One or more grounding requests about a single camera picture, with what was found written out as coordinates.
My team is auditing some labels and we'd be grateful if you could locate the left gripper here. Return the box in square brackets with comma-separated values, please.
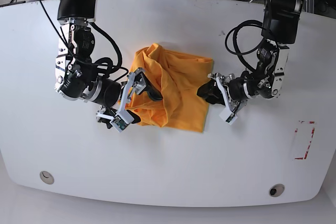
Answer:
[197, 73, 246, 114]

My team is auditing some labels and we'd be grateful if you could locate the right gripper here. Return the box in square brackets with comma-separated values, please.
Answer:
[96, 68, 163, 124]

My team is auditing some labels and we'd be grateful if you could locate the orange t-shirt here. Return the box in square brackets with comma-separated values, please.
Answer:
[126, 44, 214, 133]

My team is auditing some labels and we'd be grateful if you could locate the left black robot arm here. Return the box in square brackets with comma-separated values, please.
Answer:
[197, 0, 303, 114]

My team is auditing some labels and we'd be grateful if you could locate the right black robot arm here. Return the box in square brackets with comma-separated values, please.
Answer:
[55, 0, 163, 131]

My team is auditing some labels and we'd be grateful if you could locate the red tape rectangle marking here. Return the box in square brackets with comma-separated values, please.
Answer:
[291, 121, 316, 160]

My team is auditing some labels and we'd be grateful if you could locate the right table grommet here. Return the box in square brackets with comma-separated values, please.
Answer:
[269, 184, 285, 198]

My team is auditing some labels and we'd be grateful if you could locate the table grommet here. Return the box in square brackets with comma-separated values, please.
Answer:
[39, 171, 55, 185]
[269, 184, 285, 198]

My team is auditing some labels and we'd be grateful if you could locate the left table grommet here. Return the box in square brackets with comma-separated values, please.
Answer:
[39, 171, 55, 185]

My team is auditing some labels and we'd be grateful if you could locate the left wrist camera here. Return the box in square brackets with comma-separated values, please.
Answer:
[219, 108, 237, 125]

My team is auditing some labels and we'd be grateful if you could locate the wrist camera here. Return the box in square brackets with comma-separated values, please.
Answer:
[219, 108, 237, 125]
[110, 111, 134, 132]

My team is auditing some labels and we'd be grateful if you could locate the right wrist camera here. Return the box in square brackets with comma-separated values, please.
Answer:
[110, 111, 134, 132]

